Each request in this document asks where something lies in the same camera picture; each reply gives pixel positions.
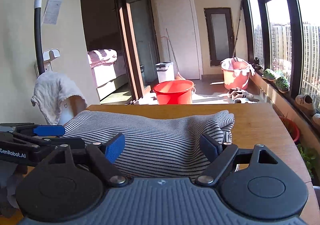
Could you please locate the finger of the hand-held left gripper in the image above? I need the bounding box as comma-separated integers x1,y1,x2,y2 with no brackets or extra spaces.
0,123,66,137
15,133,86,152

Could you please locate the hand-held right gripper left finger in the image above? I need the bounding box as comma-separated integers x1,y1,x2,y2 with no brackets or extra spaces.
47,133,128,187

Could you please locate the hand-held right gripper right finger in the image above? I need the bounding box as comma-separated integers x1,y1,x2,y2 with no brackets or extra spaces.
195,133,279,187

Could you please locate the grey black striped shirt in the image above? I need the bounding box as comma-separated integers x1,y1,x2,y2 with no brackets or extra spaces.
61,110,235,178

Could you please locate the white towel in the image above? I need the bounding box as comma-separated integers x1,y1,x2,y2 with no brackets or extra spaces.
31,72,88,125

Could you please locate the grey crumpled cloth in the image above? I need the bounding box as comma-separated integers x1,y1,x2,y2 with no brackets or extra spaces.
0,163,28,217

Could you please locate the crumpled brown cloth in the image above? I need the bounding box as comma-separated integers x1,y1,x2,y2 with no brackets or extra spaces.
227,87,259,103

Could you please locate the red plastic basin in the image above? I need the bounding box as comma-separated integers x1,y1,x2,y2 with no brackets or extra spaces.
152,80,196,105

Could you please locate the bed with pink bedding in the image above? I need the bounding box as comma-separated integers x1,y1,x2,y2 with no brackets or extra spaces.
87,49,129,100

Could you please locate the pink plastic bucket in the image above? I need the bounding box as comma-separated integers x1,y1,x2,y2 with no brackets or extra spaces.
220,57,250,90

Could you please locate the orange broom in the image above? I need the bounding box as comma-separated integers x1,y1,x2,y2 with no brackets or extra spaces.
166,28,187,81

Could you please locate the white cloth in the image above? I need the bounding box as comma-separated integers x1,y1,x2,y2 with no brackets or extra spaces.
221,57,255,77

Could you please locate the white trash bin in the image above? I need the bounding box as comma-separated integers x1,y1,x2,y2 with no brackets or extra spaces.
155,62,175,83

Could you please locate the red flower pot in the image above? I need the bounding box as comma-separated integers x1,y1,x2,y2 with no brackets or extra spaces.
279,115,301,143

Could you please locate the green potted plant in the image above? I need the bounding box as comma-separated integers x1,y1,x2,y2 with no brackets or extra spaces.
262,68,277,81
275,76,290,93

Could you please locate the small dark object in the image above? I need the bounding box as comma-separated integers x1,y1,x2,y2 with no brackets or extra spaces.
251,57,263,70

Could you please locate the green leafy plant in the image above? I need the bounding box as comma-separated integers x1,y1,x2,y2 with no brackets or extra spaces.
297,143,318,180

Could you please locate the dark framed glass door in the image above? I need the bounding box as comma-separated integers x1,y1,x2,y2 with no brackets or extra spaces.
204,8,235,66

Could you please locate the dark mop pole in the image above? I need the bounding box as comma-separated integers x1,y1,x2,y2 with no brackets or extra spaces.
232,0,243,59

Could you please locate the white paper tag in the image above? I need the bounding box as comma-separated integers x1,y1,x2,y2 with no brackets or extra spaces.
42,0,63,25

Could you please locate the white door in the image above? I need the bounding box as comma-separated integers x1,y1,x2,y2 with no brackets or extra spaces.
152,0,202,80

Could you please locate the black framed window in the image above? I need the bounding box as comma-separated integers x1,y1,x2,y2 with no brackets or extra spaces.
232,0,320,125

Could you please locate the white wall mount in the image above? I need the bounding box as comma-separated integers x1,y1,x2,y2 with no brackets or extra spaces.
42,49,61,71

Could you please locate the black white vacuum handle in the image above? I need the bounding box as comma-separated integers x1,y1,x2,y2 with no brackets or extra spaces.
34,0,62,75

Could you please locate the brown sliding door frame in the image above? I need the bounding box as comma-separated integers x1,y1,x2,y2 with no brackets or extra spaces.
110,0,160,105

